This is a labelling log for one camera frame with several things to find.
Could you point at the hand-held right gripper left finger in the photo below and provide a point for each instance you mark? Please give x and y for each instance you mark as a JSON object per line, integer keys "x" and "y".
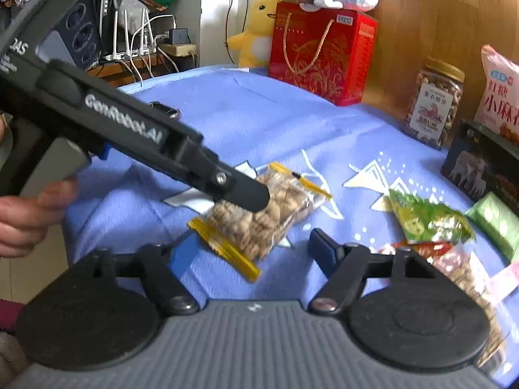
{"x": 182, "y": 253}

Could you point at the yellow duck plush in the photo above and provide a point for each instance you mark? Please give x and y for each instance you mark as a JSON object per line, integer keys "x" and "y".
{"x": 255, "y": 40}

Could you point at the white router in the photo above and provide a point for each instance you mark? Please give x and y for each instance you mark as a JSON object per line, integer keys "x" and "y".
{"x": 133, "y": 50}

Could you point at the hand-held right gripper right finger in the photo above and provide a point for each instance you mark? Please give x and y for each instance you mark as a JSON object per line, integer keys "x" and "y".
{"x": 323, "y": 248}

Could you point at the clear nut jar gold lid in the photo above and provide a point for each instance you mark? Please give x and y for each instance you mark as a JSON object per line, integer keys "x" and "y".
{"x": 432, "y": 109}

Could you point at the large pink snack bag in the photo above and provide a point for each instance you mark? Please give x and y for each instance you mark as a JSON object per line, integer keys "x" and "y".
{"x": 500, "y": 101}

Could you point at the red-topped clear nut packet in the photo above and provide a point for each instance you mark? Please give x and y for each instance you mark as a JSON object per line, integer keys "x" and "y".
{"x": 466, "y": 277}

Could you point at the black upright modem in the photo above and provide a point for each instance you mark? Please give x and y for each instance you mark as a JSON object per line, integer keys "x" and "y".
{"x": 106, "y": 12}

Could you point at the black smartphone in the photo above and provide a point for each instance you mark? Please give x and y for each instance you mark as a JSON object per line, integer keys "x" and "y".
{"x": 164, "y": 110}

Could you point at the green snack packet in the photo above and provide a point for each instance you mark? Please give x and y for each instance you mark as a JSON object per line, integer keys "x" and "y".
{"x": 429, "y": 219}

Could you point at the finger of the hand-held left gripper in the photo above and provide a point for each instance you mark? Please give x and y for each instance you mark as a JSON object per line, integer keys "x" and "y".
{"x": 243, "y": 194}

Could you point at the blue printed cloth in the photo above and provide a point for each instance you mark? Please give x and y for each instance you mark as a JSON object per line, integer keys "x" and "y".
{"x": 243, "y": 121}

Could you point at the clear pistachio bag yellow edges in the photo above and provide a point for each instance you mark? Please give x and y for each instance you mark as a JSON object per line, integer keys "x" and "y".
{"x": 263, "y": 231}

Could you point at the person's left hand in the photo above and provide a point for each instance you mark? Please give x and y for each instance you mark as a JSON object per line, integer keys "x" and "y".
{"x": 28, "y": 223}

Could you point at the small pink snack packet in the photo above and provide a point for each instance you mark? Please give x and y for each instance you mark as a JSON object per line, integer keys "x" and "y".
{"x": 507, "y": 283}

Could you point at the red gift box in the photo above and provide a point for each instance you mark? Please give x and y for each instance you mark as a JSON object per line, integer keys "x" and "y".
{"x": 324, "y": 60}

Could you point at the black charger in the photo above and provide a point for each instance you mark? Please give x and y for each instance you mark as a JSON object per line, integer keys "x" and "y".
{"x": 179, "y": 36}

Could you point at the wooden side table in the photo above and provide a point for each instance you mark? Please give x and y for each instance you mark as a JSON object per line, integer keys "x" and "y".
{"x": 121, "y": 72}

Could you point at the black tin box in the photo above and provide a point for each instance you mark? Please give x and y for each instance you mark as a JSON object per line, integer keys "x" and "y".
{"x": 470, "y": 170}

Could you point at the beige power strip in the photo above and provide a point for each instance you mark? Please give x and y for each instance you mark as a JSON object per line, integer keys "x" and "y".
{"x": 178, "y": 50}

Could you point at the light green snack box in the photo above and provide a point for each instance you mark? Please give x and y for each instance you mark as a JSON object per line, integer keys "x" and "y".
{"x": 498, "y": 223}

